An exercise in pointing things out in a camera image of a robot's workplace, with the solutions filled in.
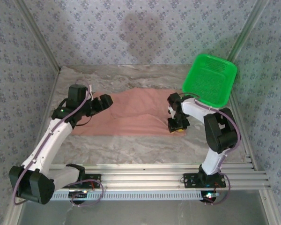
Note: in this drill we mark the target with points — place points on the pink printed t-shirt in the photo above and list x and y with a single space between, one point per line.
135 112

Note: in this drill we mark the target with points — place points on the green plastic basket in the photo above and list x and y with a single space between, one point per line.
208 79

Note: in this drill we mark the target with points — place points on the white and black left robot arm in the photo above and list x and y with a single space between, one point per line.
49 140

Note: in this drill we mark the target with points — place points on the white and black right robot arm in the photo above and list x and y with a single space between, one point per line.
220 131

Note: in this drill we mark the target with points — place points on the black controller board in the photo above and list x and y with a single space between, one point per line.
209 195
78 194

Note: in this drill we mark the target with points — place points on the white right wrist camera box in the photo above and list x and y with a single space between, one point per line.
170 111

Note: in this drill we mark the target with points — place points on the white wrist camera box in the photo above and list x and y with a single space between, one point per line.
170 111
91 92

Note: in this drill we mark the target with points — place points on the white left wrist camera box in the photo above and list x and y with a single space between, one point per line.
91 92

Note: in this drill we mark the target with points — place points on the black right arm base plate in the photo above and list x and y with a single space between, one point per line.
189 181

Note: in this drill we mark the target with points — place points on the aluminium rail beam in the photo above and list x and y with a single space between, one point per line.
142 178

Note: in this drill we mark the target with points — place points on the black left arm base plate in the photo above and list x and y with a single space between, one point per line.
97 177

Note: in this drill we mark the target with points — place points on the aluminium corner post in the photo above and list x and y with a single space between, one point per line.
39 35
248 28

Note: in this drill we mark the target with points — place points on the aluminium frame leg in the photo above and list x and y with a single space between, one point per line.
270 208
11 211

